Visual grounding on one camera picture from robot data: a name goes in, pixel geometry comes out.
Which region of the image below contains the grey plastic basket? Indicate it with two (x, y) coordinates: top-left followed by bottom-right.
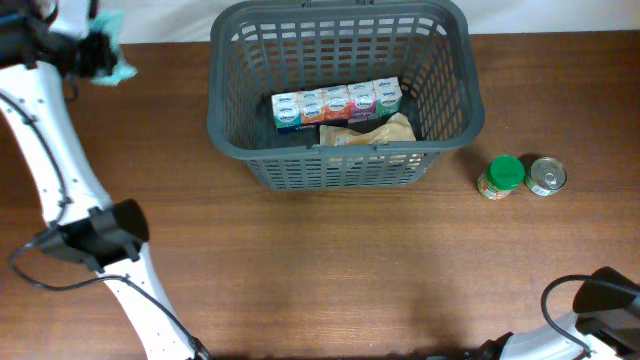
(207, 0), (484, 191)

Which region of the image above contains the multicolour tissue pack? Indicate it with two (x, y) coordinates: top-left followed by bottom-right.
(271, 77), (403, 133)

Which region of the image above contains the tan paper pouch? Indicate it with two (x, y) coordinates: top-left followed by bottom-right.
(319, 113), (416, 147)

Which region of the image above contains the green lid jar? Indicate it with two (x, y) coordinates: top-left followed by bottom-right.
(477, 155), (525, 200)

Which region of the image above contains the silver tin can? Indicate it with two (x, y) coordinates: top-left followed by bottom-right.
(525, 157), (568, 197)

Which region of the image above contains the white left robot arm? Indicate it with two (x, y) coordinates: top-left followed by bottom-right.
(1, 1), (210, 359)

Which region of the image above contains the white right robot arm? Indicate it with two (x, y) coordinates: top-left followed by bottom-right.
(470, 266), (639, 360)

